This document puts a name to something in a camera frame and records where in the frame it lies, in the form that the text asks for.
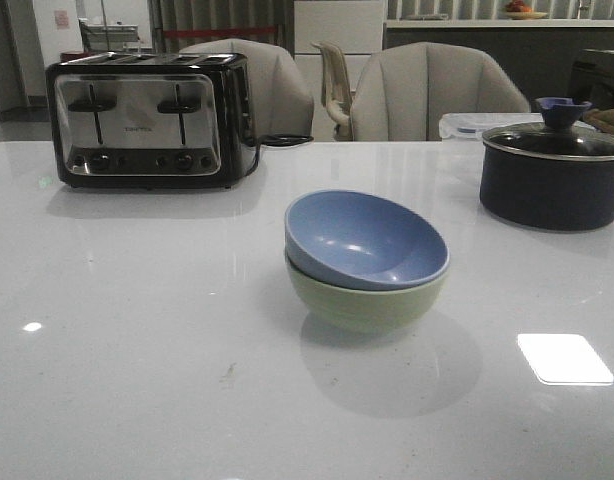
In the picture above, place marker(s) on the green bowl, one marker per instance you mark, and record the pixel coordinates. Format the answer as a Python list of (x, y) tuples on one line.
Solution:
[(364, 311)]

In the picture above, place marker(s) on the fruit plate on counter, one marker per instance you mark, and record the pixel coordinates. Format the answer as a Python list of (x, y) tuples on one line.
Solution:
[(520, 10)]

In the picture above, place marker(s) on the glass pot lid blue knob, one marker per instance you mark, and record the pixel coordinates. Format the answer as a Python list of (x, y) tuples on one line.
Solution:
[(556, 137)]

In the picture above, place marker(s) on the beige upholstered chair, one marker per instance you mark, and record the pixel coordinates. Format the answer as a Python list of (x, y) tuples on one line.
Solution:
[(404, 91), (282, 100)]

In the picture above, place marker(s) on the beige office chair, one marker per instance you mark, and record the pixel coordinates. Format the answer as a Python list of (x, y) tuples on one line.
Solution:
[(336, 94)]

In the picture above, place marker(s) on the blue bowl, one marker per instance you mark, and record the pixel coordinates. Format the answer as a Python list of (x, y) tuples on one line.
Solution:
[(364, 242)]

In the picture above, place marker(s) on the left beige upholstered chair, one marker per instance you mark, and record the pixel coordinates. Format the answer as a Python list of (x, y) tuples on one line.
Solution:
[(282, 100)]

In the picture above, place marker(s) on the black and chrome toaster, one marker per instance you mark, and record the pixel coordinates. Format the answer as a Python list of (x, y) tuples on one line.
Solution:
[(128, 120)]

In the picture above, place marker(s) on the metal cart in background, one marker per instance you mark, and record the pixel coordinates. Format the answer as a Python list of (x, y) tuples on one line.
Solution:
[(107, 37)]

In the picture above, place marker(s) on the right beige upholstered chair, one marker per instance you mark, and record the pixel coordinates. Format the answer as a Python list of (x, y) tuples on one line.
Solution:
[(404, 91)]

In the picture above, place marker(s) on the white cabinet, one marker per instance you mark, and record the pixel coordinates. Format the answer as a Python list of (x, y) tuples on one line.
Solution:
[(354, 26)]

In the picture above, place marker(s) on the dark blue cooking pot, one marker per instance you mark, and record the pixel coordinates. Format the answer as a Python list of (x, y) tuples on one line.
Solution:
[(548, 194)]

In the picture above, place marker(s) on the clear plastic container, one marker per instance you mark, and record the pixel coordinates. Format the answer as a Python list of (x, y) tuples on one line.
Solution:
[(470, 126)]

